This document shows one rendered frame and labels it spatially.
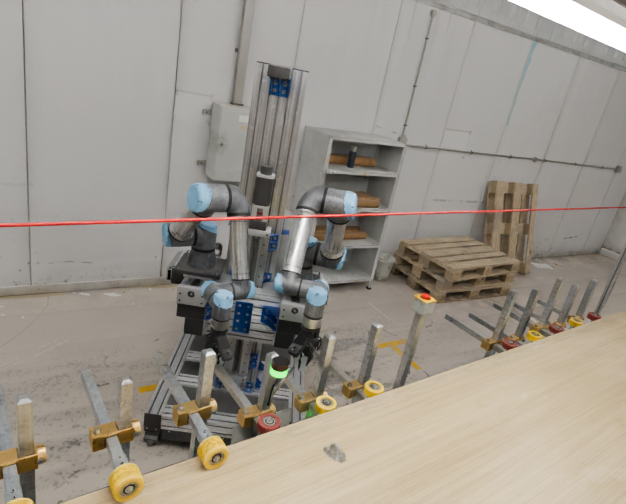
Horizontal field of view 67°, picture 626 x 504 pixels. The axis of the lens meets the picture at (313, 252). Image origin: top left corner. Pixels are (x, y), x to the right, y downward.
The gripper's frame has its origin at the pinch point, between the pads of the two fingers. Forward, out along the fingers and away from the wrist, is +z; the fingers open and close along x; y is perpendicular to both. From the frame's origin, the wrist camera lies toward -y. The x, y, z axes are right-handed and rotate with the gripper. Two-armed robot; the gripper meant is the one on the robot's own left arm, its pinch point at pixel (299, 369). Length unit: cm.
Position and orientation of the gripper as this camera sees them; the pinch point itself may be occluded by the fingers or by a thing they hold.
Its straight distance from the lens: 195.9
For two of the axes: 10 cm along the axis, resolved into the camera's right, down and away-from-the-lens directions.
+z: -1.8, 9.2, 3.6
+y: 5.6, -2.0, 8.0
